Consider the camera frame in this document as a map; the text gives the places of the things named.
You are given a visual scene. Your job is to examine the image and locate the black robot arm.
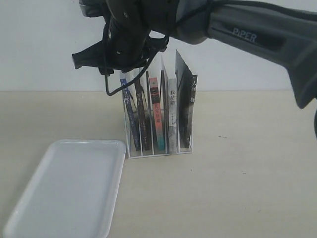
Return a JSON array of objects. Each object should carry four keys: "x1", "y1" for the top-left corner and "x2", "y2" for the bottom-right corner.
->
[{"x1": 72, "y1": 0, "x2": 317, "y2": 109}]

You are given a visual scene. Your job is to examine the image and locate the grey white spine book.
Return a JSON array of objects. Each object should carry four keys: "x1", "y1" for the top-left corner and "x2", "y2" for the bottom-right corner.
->
[{"x1": 161, "y1": 55, "x2": 178, "y2": 154}]

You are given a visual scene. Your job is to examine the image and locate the black cover book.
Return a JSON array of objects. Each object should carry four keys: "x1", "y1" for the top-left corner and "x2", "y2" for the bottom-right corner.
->
[{"x1": 175, "y1": 50, "x2": 198, "y2": 148}]

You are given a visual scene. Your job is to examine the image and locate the white plastic tray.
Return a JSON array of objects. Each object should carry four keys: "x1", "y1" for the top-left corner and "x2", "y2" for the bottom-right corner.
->
[{"x1": 2, "y1": 139, "x2": 126, "y2": 238}]

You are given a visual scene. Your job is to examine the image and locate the pink and teal spine book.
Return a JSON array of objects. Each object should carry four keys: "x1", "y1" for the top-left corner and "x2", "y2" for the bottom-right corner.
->
[{"x1": 146, "y1": 56, "x2": 166, "y2": 151}]

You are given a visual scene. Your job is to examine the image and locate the white wire book rack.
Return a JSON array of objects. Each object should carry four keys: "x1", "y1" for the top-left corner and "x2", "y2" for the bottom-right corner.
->
[{"x1": 122, "y1": 68, "x2": 193, "y2": 159}]

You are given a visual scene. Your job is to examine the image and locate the blue book with orange moon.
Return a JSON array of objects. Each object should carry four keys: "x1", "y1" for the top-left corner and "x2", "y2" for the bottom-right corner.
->
[{"x1": 120, "y1": 72, "x2": 141, "y2": 151}]

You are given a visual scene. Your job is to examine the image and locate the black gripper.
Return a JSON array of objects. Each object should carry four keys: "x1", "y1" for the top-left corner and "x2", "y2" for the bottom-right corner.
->
[{"x1": 72, "y1": 0, "x2": 167, "y2": 74}]

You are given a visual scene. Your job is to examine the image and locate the dark brown spine book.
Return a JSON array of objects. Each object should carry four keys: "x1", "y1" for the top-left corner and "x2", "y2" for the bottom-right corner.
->
[{"x1": 134, "y1": 77, "x2": 151, "y2": 151}]

